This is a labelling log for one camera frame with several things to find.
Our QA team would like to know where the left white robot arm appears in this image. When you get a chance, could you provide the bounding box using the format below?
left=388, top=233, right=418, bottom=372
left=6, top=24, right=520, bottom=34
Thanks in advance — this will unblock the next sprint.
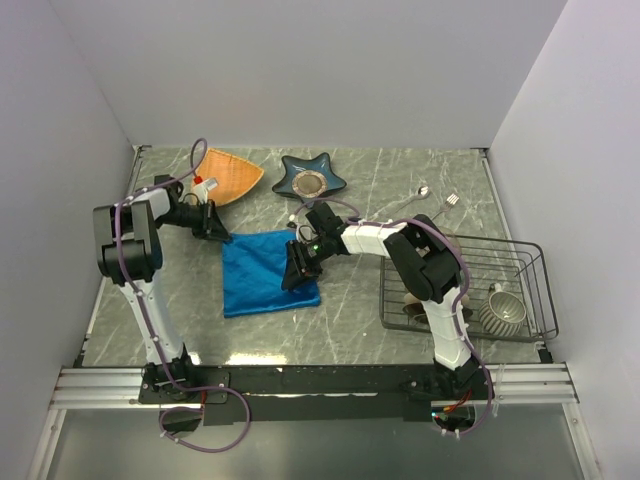
left=92, top=175, right=231, bottom=402

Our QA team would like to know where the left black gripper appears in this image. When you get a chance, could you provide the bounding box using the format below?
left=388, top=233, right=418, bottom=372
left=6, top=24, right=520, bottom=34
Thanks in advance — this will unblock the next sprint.
left=156, top=199, right=233, bottom=242

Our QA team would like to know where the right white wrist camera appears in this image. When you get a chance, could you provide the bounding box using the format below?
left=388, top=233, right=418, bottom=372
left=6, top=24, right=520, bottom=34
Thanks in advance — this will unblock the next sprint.
left=287, top=214, right=316, bottom=243

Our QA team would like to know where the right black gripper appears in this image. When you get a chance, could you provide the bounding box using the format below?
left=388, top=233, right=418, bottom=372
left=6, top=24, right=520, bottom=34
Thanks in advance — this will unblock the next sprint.
left=282, top=234, right=333, bottom=291

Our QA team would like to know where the grey ribbed mug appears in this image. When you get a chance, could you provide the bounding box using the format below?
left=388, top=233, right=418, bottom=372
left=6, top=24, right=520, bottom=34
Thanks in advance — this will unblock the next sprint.
left=478, top=283, right=527, bottom=337

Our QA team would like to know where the dark blue star dish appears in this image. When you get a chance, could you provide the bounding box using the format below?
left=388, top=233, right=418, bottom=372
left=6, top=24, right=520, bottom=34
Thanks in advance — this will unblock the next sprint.
left=272, top=152, right=347, bottom=202

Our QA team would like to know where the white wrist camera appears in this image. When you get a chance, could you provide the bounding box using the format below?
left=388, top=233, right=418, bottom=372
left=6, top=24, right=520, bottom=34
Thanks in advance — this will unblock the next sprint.
left=287, top=214, right=316, bottom=243
left=191, top=175, right=218, bottom=204

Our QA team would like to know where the black wire dish rack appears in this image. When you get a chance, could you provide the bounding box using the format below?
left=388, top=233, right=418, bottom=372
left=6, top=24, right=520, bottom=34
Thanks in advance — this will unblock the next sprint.
left=379, top=235, right=559, bottom=343

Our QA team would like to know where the orange woven basket tray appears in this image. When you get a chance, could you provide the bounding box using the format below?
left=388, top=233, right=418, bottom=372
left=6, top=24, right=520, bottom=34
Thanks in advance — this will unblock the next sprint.
left=195, top=148, right=264, bottom=206

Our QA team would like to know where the silver spoon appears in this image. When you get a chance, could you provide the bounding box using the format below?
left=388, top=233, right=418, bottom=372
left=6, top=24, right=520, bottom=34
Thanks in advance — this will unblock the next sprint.
left=394, top=185, right=431, bottom=212

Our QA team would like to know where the silver fork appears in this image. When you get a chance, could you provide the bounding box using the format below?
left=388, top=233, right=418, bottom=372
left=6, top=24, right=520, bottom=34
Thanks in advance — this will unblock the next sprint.
left=431, top=193, right=460, bottom=221

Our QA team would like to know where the blue cloth napkin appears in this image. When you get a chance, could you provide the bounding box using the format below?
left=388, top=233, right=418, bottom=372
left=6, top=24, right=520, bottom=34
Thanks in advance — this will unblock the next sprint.
left=222, top=230, right=321, bottom=318

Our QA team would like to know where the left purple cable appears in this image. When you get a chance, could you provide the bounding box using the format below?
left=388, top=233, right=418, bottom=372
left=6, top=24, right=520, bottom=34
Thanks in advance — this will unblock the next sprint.
left=112, top=138, right=251, bottom=454

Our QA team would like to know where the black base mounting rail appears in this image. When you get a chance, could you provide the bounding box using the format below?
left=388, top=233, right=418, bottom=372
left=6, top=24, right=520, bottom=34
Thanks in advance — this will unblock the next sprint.
left=138, top=363, right=494, bottom=426

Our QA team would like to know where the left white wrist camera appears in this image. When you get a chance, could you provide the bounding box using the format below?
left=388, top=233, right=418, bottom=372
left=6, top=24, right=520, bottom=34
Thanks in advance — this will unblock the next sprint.
left=191, top=175, right=218, bottom=204

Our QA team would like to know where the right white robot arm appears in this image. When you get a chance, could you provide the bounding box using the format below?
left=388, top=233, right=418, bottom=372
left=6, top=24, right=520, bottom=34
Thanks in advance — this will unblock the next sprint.
left=281, top=202, right=483, bottom=399

